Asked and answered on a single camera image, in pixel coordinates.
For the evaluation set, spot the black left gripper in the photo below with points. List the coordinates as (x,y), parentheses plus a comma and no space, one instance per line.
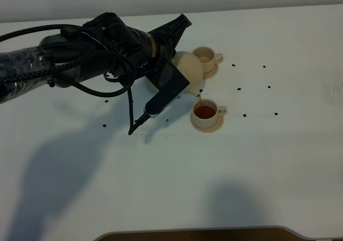
(143,49)

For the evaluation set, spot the beige teapot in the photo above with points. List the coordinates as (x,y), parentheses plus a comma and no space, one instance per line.
(192,69)

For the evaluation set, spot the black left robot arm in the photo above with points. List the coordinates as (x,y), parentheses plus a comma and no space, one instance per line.
(104,45)

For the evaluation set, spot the beige teapot saucer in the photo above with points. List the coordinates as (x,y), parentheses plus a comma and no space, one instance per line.
(151,84)

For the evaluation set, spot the beige far teacup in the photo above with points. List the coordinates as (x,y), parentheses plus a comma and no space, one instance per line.
(208,57)

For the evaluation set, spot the beige teacup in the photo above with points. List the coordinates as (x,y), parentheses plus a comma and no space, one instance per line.
(208,57)
(206,109)

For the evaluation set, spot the beige far cup saucer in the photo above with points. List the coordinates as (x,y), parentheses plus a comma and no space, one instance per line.
(211,72)

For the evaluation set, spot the beige cup saucer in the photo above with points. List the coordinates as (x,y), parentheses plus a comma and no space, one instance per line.
(206,125)
(211,72)

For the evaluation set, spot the beige near teacup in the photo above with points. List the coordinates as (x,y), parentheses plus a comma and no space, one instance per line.
(206,109)

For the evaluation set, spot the beige near cup saucer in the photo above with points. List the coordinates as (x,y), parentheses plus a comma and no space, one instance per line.
(206,125)

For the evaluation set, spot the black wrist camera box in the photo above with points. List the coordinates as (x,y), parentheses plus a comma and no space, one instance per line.
(170,83)

